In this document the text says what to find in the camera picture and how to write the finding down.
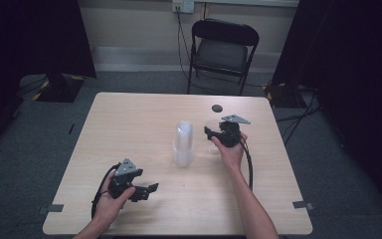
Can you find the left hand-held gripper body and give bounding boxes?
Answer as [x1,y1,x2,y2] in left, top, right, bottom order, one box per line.
[107,157,144,201]

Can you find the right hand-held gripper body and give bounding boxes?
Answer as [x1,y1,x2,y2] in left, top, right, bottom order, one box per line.
[212,114,252,148]

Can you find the stack of clear plastic cups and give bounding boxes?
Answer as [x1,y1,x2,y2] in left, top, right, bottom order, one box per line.
[172,119,196,168]

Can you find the person's right hand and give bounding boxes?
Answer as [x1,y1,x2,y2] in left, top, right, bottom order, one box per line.
[210,131,249,171]

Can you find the person's left hand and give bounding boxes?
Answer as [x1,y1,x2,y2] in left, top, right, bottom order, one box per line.
[94,178,137,228]

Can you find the black stand base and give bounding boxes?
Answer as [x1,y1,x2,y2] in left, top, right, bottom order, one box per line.
[32,72,87,104]
[264,81,300,110]

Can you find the black folding chair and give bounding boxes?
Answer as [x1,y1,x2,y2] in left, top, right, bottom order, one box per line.
[186,18,261,97]

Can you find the grey tape strip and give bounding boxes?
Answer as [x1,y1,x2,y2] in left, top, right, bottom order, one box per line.
[291,200,315,211]
[38,203,65,215]

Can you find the dark curtain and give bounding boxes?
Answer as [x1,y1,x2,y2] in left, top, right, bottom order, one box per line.
[271,0,382,220]
[0,0,97,157]

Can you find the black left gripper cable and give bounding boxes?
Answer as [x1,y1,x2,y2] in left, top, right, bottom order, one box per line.
[91,161,123,221]

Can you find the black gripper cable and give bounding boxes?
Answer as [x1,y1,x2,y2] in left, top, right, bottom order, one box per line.
[91,161,123,221]
[240,137,255,191]

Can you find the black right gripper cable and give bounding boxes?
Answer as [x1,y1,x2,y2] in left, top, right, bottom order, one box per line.
[240,137,255,191]

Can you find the black floor cables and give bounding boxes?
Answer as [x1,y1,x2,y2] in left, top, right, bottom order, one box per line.
[274,84,323,147]

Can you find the white wall socket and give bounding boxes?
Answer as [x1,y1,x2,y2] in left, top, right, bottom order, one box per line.
[172,0,196,15]

